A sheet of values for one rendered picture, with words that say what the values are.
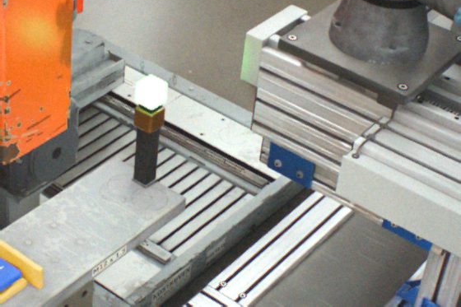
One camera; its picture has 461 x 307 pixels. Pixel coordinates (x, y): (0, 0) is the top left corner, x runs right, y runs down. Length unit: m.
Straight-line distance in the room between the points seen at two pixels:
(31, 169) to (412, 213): 0.88
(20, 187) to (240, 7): 1.42
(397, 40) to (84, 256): 0.60
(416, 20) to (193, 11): 1.81
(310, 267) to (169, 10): 1.41
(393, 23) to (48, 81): 0.58
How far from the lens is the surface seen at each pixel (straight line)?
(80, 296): 1.81
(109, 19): 3.27
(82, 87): 2.66
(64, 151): 2.18
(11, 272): 1.67
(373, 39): 1.59
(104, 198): 1.85
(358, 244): 2.21
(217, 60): 3.11
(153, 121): 1.79
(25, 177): 2.15
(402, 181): 1.53
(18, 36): 1.69
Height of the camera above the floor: 1.63
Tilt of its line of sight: 35 degrees down
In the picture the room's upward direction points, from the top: 5 degrees clockwise
